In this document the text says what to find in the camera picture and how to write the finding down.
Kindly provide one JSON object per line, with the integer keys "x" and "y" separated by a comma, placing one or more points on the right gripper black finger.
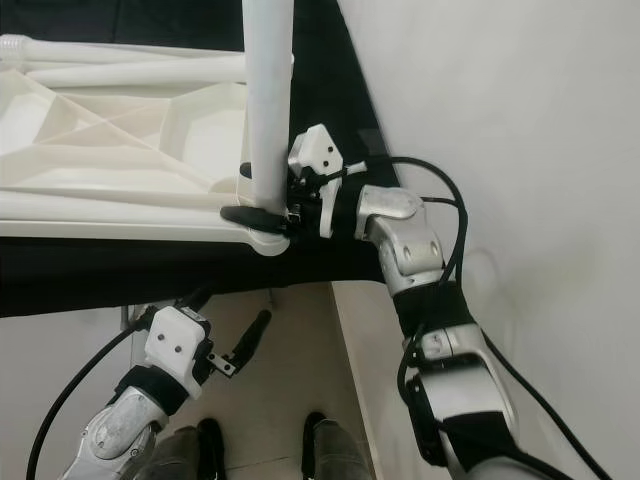
{"x": 247, "y": 171}
{"x": 250, "y": 217}

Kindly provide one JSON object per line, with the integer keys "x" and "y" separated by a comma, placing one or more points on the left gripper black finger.
{"x": 198, "y": 296}
{"x": 253, "y": 338}

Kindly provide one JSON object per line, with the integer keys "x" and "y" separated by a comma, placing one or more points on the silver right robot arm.
{"x": 410, "y": 240}

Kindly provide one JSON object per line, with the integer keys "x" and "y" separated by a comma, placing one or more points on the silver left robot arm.
{"x": 125, "y": 435}

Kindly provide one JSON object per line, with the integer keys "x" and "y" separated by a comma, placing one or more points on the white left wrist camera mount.
{"x": 175, "y": 345}

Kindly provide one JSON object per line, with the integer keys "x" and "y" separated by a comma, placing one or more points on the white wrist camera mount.
{"x": 175, "y": 345}
{"x": 315, "y": 150}

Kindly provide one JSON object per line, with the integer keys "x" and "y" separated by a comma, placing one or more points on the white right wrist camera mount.
{"x": 315, "y": 150}

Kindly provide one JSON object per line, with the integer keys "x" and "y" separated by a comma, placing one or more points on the grey metal table bracket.
{"x": 130, "y": 318}

